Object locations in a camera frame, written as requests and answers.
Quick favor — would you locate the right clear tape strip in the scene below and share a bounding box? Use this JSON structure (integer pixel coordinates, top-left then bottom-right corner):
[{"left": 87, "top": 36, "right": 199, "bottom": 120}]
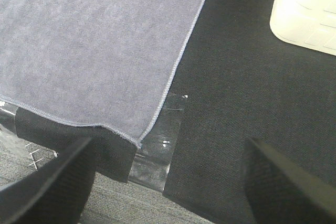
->
[{"left": 128, "top": 92, "right": 188, "bottom": 192}]

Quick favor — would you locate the clear tape strip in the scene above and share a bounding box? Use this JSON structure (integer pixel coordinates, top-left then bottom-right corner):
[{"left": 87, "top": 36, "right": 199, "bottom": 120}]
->
[
  {"left": 0, "top": 99, "right": 58, "bottom": 168},
  {"left": 128, "top": 92, "right": 188, "bottom": 192}
]

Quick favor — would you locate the black fabric table cover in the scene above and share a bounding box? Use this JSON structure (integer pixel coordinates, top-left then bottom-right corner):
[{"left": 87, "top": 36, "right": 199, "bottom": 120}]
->
[{"left": 15, "top": 0, "right": 335, "bottom": 223}]

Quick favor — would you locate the dark blue-grey towel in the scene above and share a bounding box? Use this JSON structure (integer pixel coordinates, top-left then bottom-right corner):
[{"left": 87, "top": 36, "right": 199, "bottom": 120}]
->
[{"left": 1, "top": 0, "right": 205, "bottom": 146}]

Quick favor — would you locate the white plastic storage box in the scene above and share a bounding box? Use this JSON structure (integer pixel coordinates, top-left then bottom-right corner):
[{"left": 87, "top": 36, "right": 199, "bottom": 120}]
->
[{"left": 270, "top": 0, "right": 335, "bottom": 55}]

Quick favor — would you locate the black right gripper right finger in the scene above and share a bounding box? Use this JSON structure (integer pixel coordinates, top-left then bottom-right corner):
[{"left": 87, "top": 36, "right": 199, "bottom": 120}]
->
[{"left": 243, "top": 138, "right": 335, "bottom": 223}]

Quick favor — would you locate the middle clear tape strip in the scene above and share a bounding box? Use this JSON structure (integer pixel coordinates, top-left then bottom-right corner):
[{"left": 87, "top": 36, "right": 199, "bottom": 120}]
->
[{"left": 0, "top": 99, "right": 58, "bottom": 168}]

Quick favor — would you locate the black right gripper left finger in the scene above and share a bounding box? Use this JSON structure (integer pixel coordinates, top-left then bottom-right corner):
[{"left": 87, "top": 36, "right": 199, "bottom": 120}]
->
[{"left": 1, "top": 137, "right": 95, "bottom": 223}]

